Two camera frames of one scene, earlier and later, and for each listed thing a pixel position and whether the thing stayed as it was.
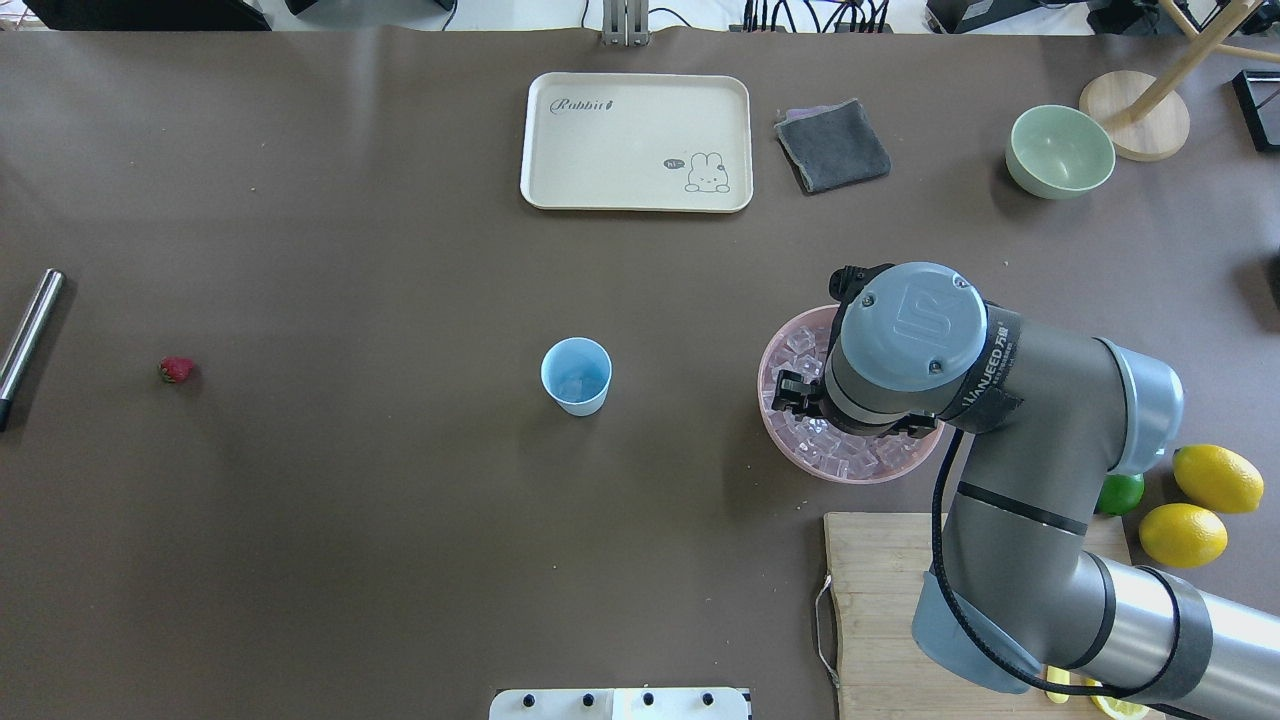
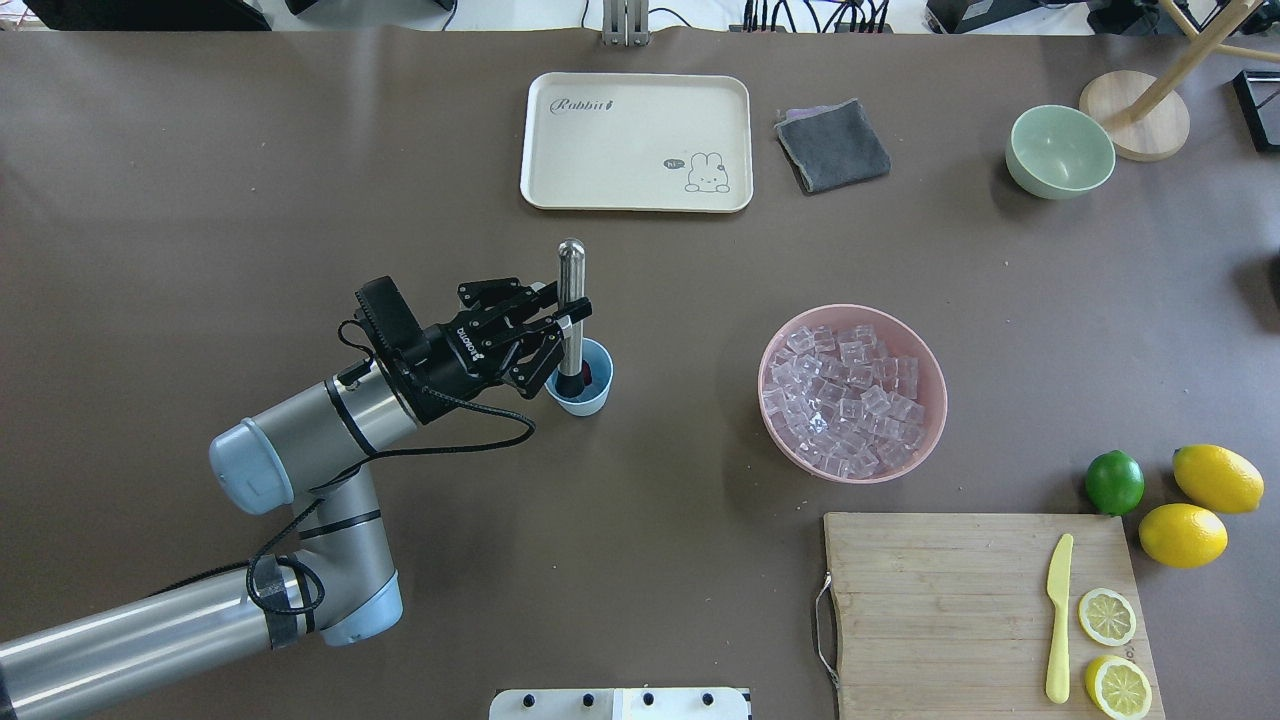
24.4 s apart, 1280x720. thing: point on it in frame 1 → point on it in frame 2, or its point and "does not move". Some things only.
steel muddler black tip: [27, 350] → [570, 380]
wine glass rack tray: [1258, 96] does not move
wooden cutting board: [876, 563] does not move
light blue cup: [576, 373] does not move
